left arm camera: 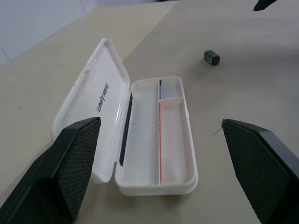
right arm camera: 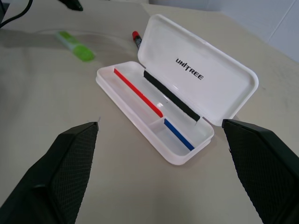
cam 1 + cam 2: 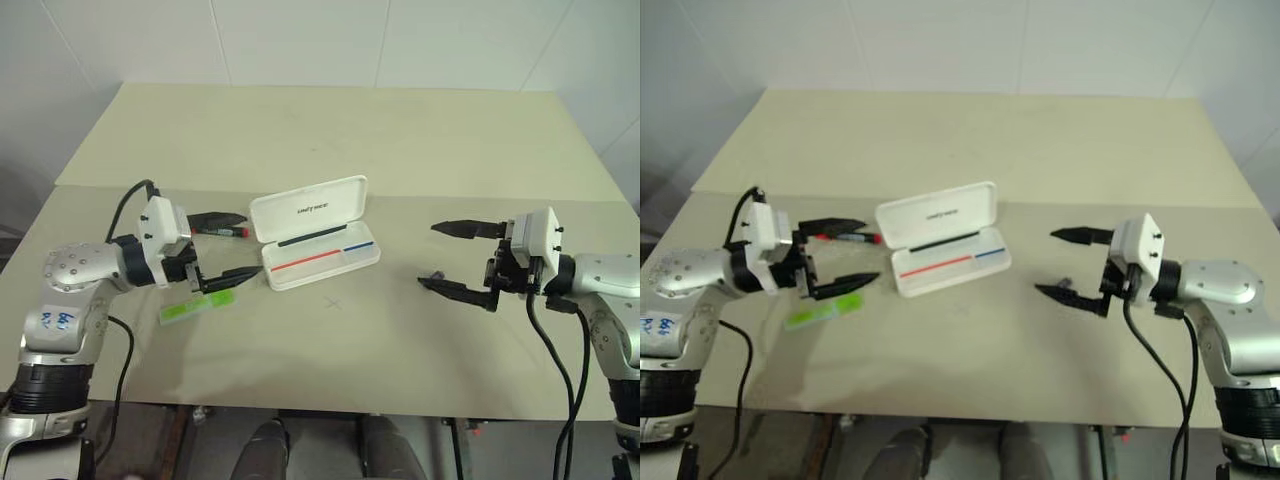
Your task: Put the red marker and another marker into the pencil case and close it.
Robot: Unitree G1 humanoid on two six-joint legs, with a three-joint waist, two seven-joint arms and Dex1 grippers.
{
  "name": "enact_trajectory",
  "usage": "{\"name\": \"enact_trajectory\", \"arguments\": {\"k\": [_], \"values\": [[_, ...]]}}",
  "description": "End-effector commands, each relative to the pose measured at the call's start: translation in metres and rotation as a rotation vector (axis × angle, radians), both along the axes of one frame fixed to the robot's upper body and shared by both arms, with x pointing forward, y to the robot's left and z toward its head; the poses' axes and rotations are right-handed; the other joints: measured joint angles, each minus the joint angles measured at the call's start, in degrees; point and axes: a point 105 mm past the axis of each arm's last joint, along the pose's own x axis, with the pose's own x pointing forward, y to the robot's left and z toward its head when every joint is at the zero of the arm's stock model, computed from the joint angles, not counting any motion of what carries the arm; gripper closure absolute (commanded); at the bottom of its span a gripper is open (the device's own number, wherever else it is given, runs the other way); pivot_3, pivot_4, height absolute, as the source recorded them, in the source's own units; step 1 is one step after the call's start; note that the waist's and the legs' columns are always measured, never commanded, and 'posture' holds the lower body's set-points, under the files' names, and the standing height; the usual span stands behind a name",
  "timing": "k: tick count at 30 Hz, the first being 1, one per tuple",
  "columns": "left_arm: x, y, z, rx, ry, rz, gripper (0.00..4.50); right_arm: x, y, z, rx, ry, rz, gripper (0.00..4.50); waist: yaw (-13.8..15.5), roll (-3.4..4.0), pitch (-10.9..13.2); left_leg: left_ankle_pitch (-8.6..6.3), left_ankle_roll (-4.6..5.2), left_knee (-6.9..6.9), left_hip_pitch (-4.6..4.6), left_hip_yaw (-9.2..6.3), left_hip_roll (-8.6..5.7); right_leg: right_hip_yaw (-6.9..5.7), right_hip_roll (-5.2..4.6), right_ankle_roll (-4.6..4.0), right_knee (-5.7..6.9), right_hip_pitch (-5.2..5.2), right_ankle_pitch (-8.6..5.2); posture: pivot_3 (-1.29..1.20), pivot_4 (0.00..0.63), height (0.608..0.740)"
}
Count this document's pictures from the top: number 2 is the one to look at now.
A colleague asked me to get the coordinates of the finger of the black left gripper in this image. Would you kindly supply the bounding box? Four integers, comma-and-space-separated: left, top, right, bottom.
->
58, 0, 84, 12

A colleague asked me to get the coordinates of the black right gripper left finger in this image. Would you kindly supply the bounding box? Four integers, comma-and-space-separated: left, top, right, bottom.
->
0, 121, 99, 224

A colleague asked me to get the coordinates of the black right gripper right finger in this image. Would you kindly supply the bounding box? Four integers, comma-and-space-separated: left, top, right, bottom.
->
221, 119, 299, 224

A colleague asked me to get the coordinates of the green eraser block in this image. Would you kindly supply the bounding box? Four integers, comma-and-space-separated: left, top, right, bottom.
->
55, 30, 96, 63

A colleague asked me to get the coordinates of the black marker with red cap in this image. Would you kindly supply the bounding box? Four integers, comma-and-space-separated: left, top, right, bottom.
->
131, 30, 143, 49

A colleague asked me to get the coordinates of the white open pencil case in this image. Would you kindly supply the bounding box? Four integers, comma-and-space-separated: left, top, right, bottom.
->
95, 14, 259, 166

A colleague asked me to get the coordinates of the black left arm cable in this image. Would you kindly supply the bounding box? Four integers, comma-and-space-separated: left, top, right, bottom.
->
0, 0, 30, 28

